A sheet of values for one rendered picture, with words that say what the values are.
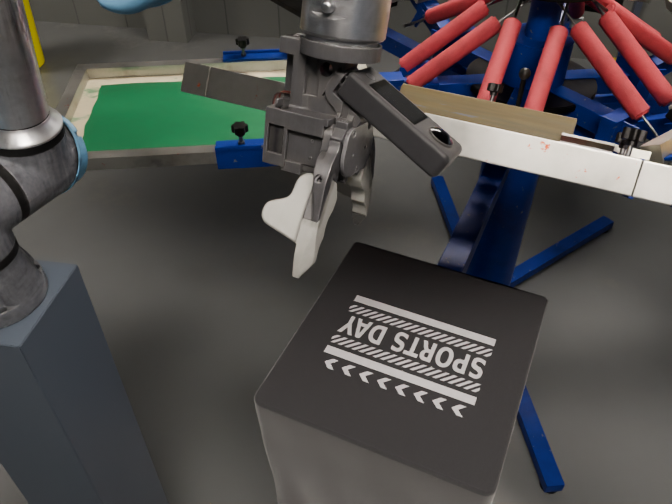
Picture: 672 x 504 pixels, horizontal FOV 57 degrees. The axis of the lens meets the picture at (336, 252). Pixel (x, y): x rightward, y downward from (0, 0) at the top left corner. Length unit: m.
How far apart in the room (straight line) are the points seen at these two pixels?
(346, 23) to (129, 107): 1.58
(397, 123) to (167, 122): 1.47
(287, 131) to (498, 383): 0.78
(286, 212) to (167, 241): 2.47
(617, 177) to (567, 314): 2.07
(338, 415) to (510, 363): 0.35
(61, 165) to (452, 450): 0.78
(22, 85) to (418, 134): 0.59
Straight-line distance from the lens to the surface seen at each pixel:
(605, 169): 0.69
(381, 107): 0.54
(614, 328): 2.76
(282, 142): 0.57
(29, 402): 1.14
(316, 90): 0.57
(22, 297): 1.04
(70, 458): 1.27
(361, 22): 0.53
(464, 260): 1.48
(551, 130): 1.29
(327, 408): 1.15
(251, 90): 0.79
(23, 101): 0.97
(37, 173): 1.01
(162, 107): 2.04
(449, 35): 2.00
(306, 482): 1.34
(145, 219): 3.17
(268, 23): 4.89
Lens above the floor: 1.90
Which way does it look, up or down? 42 degrees down
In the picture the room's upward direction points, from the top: straight up
